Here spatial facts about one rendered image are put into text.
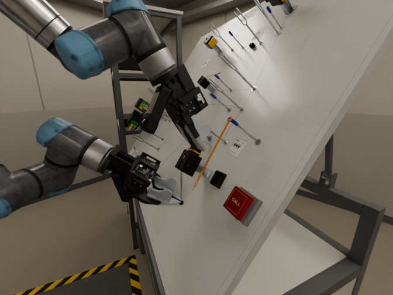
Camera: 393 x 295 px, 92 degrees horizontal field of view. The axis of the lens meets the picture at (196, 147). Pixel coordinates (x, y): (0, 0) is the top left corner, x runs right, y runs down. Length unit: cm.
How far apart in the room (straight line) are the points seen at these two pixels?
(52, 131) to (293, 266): 76
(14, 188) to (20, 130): 239
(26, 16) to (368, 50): 64
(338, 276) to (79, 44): 86
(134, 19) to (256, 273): 72
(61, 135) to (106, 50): 21
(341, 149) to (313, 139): 224
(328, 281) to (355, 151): 202
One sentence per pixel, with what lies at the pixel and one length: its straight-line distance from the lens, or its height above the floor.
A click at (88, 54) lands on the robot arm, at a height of 138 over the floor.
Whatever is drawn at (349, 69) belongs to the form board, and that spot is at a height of 136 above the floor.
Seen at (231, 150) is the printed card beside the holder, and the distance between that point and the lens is 51.
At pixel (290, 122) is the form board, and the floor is 126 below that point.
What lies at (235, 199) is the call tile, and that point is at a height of 112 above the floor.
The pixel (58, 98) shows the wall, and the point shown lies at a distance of 294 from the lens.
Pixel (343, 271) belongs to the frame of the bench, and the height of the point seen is 80.
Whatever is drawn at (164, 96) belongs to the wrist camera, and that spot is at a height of 131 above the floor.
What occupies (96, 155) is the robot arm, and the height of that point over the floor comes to 118.
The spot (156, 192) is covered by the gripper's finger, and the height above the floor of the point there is 108.
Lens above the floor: 132
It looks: 17 degrees down
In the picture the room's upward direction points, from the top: straight up
